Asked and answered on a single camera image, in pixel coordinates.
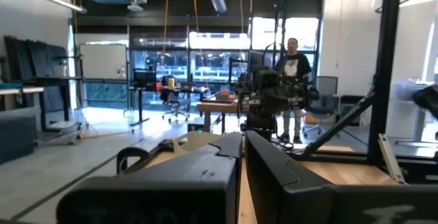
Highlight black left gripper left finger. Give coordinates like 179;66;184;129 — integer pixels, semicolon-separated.
56;132;243;224

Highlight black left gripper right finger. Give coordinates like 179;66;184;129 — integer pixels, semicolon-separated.
245;130;438;224

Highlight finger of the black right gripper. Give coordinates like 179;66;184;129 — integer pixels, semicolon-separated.
276;88;292;114
261;88;277;114

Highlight wooden table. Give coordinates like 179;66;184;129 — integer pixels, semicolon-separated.
196;93;240;134

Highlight person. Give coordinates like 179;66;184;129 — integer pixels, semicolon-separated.
275;37;313;145

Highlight grey office chair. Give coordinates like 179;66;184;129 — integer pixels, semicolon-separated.
302;75;339;138

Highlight black office chair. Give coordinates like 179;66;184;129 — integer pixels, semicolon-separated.
159;75;190;123

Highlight black standing desk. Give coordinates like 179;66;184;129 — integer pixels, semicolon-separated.
128;86;162;127

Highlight small black monitor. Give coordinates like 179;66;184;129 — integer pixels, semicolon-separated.
132;69;157;88

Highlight white floor stand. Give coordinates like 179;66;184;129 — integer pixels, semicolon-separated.
36;120;83;147

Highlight whiteboard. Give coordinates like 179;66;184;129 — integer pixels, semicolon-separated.
79;43;129;80

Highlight dark blue cabinet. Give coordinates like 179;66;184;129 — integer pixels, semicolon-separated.
0;114;38;166

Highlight white table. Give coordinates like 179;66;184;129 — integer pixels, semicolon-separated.
0;86;45;97

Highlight black stacked panels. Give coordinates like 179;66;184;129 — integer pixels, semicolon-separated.
3;35;69;81

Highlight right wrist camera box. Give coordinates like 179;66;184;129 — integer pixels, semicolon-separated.
251;65;280;90

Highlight black table frame rail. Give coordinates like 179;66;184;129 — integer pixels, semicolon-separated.
121;138;181;176

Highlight black diagonal frame strut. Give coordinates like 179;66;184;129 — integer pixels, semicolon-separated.
300;86;376;159

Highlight black rig frame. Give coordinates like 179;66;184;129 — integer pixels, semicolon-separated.
272;0;289;64

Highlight silver metal bracket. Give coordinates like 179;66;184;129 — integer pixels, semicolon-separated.
377;133;408;186

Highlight yellow hanging cable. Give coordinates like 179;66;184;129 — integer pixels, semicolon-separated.
190;0;200;33
162;0;171;66

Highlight black frame post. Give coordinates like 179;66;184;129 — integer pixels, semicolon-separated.
368;0;403;165

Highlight black frame base rail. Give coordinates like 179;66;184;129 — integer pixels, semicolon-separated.
290;149;438;184

